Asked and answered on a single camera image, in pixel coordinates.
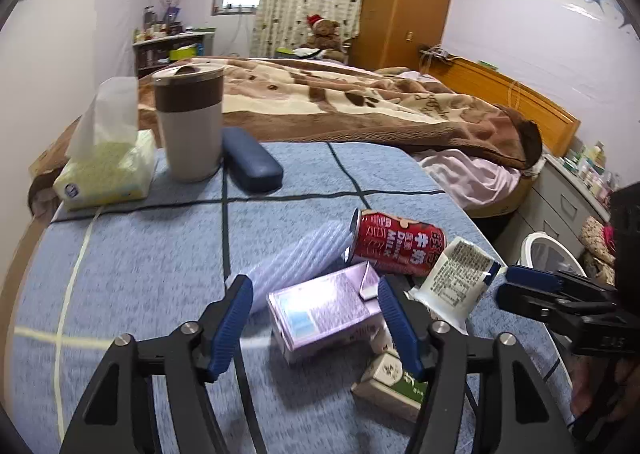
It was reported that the teddy bear red hat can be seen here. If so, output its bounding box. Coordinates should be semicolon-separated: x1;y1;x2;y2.
302;14;346;63

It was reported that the blue checked table cloth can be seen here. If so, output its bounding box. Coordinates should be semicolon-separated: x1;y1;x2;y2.
6;141;576;454

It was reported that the grey bedside drawer cabinet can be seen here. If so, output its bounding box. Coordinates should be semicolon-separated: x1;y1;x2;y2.
496;154;610;264

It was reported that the green white crushed carton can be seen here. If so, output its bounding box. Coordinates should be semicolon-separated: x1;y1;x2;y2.
352;326;427;422

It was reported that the orange wooden headboard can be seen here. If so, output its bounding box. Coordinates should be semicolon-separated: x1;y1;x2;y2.
420;52;580;157

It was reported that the cluttered side desk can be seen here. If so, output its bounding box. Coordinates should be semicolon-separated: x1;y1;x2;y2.
132;6;216;78

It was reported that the dark blue glasses case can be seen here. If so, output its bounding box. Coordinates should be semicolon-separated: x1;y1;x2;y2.
222;127;284;194

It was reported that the pink bed sheet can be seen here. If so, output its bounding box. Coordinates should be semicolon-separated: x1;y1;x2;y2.
413;148;544;210

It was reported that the purple drink carton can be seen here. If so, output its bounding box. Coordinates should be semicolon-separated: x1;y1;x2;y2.
267;261;383;365

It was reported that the orange wooden wardrobe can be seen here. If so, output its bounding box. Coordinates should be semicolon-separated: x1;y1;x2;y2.
348;0;450;70

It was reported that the pale purple ridged cloth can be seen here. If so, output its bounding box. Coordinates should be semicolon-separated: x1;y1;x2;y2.
244;220;352;314

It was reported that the right hand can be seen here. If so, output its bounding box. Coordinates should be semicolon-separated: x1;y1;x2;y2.
570;356;638;439

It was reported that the white trash bin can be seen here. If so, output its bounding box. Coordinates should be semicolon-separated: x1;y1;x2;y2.
518;232;586;276

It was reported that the red milk can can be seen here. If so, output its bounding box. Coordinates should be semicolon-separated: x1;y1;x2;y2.
345;209;447;278

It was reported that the yellow tissue box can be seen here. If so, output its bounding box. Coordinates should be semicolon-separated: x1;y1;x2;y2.
53;77;156;210

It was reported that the white blue packet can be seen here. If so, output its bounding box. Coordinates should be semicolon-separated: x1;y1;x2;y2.
407;236;503;335

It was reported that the beige brown travel mug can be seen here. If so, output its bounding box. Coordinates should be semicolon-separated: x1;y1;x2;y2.
152;64;224;182

